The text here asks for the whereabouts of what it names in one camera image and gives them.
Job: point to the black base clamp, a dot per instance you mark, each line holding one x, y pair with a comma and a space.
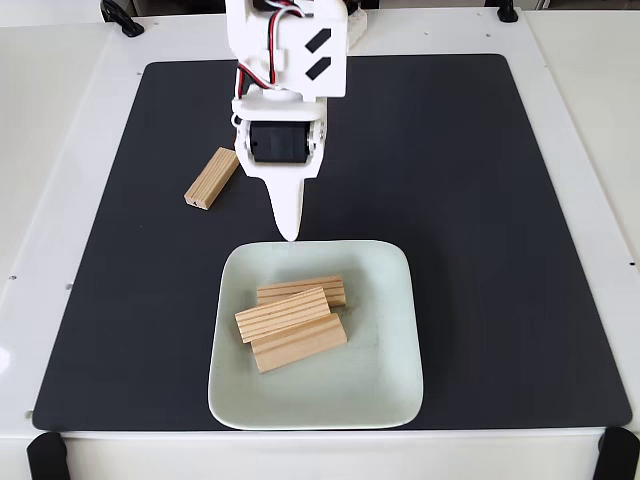
352, 5

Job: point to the grooved wooden block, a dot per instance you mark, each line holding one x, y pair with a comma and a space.
280, 315
210, 181

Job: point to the pale green square plate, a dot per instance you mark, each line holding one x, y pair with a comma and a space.
380, 380

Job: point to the black table clamp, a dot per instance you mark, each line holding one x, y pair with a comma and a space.
620, 455
125, 22
506, 12
46, 457

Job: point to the black rubber mat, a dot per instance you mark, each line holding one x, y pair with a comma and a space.
150, 300

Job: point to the wooden block with stepped edge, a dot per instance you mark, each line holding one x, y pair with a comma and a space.
300, 345

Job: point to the wooden block with dark grooves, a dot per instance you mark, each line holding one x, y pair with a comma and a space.
335, 290

